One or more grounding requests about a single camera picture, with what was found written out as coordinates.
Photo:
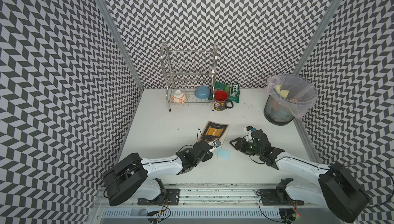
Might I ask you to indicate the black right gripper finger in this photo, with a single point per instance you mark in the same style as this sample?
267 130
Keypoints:
239 140
239 148

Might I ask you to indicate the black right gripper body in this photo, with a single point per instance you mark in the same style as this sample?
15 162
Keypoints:
251 149

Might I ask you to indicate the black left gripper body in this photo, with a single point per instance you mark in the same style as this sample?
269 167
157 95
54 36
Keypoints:
205 157

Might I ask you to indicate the blue sticky note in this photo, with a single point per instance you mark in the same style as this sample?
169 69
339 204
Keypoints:
222 153

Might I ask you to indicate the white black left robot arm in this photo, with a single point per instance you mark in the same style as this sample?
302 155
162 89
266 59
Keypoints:
137 177

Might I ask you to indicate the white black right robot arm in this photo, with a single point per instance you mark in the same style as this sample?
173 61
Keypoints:
330 186

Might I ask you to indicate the yellow sticky notes in bin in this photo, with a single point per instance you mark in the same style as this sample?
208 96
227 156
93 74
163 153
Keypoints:
282 92

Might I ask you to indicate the black mesh trash bin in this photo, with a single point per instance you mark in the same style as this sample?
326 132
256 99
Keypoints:
276 113

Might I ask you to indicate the black red floral mug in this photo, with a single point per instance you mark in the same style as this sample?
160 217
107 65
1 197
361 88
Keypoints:
221 101

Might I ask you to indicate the green snack bag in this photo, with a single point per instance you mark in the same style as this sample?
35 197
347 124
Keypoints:
233 90

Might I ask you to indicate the white orange bowl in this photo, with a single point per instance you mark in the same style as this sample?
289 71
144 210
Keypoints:
179 97

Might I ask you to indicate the blue bowl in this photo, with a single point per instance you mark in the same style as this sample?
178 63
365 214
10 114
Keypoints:
202 92

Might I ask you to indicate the clear plastic bin liner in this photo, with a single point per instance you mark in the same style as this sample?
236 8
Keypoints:
302 94

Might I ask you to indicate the silver metal dish rack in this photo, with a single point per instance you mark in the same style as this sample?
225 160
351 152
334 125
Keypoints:
186 70

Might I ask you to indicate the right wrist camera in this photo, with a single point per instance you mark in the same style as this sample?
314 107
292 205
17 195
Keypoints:
249 129

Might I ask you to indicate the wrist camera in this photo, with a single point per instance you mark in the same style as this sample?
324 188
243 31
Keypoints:
215 143
249 129

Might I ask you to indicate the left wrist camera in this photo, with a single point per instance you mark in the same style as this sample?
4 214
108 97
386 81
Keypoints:
215 143

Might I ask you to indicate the aluminium front rail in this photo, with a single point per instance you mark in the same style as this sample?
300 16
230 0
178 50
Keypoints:
208 195

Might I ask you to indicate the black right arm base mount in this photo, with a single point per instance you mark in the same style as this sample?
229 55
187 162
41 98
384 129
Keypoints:
278 195

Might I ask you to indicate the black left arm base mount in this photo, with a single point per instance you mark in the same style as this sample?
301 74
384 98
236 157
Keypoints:
161 195

